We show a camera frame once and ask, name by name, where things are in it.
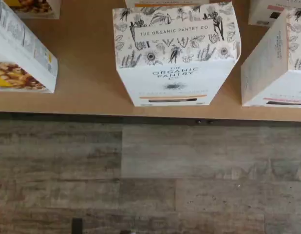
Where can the white box pink strip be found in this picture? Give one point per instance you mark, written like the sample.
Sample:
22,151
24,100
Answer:
262,14
262,73

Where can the purely elizabeth yellow box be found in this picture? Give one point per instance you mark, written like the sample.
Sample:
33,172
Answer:
19,48
36,8

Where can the white box yellow strip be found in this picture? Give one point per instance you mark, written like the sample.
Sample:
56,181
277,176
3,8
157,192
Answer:
174,73

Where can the brown wooden shelf board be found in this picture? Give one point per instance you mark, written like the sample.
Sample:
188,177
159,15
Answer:
87,73

